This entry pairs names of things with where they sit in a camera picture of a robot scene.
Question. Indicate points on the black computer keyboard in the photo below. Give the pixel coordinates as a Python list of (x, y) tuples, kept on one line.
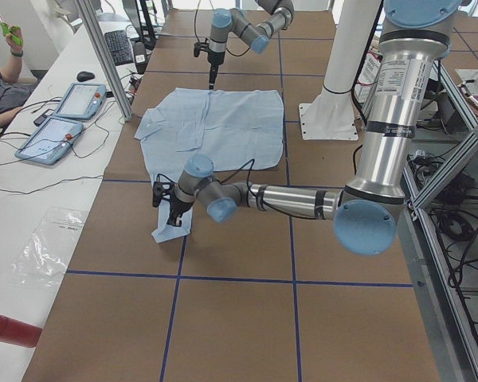
[(119, 46)]

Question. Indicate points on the blue teach pendant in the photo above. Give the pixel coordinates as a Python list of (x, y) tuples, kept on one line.
[(81, 101), (51, 141)]

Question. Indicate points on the clear plastic bag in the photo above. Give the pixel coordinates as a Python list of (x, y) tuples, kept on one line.
[(45, 257)]

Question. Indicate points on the white camera column base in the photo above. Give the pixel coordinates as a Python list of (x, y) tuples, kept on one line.
[(331, 116)]

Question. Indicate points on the red cylinder bottle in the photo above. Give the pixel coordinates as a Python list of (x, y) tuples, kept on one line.
[(15, 332)]

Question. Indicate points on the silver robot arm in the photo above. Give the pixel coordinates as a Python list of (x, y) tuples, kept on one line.
[(365, 213), (233, 21)]

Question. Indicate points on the seated person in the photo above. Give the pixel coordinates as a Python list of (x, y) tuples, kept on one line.
[(13, 94)]

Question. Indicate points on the far blue teach pendant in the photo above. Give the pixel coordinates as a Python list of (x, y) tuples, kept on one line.
[(81, 101)]

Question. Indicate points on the light blue button shirt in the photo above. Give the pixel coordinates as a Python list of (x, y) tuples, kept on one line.
[(230, 128)]

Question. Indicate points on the grey aluminium frame post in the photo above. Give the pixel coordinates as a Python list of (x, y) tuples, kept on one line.
[(88, 16)]

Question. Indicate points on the black computer mouse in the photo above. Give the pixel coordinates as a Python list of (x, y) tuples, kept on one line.
[(84, 76)]

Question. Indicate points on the near blue teach pendant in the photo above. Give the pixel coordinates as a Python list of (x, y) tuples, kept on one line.
[(51, 141)]

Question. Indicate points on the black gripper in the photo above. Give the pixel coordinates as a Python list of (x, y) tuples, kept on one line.
[(214, 60), (178, 207)]

